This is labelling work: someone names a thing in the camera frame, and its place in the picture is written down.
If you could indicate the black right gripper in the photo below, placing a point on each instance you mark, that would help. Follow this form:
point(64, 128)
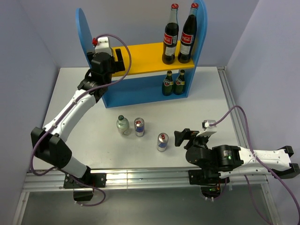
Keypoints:
point(187, 134)

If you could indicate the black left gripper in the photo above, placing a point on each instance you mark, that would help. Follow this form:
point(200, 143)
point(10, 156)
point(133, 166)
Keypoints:
point(116, 66)

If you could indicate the tall Coca-Cola bottle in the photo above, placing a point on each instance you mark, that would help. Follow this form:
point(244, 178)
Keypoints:
point(188, 35)

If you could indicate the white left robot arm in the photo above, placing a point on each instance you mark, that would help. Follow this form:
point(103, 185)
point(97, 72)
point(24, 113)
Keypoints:
point(49, 142)

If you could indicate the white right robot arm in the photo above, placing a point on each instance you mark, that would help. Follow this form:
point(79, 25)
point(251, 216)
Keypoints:
point(220, 163)

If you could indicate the blue and yellow shelf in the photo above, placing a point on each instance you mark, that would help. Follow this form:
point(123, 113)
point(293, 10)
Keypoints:
point(141, 82)

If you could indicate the Red Bull can right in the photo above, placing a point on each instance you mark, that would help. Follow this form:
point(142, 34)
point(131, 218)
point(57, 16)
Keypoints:
point(162, 141)

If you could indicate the Red Bull can behind cola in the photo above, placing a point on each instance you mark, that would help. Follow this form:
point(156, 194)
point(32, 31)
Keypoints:
point(139, 127)

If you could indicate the green Perrier bottle right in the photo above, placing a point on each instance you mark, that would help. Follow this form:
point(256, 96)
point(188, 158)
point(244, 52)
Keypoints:
point(179, 85)

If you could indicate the green perrier bottle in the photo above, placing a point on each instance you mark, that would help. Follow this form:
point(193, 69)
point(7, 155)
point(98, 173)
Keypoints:
point(179, 85)
point(167, 85)

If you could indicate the green Perrier bottle left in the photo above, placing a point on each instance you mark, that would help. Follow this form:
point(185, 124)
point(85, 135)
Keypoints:
point(167, 85)

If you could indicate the clear water bottle rear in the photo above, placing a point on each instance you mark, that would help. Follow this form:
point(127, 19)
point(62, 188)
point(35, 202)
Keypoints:
point(123, 125)

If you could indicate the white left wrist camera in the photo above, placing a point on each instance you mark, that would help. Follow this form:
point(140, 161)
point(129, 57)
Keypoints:
point(102, 44)

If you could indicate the aluminium frame rail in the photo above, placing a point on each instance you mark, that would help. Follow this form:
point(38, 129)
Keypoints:
point(145, 186)

